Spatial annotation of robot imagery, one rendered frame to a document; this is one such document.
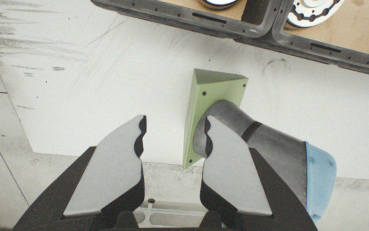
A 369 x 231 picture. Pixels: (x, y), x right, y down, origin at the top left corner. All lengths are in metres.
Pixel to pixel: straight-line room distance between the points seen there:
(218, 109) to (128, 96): 0.30
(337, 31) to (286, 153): 0.25
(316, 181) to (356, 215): 2.63
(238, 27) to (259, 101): 0.33
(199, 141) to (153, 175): 1.43
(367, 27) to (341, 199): 2.25
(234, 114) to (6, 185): 2.64
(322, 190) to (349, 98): 0.44
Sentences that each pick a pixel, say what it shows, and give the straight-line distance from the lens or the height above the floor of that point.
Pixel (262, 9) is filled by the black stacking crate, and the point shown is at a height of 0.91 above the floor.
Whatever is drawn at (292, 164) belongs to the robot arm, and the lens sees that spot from 0.30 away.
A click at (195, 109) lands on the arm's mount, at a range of 0.30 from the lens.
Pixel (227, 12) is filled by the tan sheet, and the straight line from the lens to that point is 0.34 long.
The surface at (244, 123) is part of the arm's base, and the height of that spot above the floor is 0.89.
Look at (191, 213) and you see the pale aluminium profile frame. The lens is 1.96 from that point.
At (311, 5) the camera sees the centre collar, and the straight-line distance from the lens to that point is 0.36.
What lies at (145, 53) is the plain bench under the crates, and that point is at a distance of 0.48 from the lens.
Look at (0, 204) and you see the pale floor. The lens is 3.11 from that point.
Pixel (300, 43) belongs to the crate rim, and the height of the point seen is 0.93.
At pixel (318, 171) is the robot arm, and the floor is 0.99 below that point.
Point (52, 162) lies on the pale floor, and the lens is 2.10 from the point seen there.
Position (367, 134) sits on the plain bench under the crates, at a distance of 0.82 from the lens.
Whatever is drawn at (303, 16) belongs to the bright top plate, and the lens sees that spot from 0.36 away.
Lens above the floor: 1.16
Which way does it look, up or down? 64 degrees down
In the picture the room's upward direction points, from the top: 177 degrees counter-clockwise
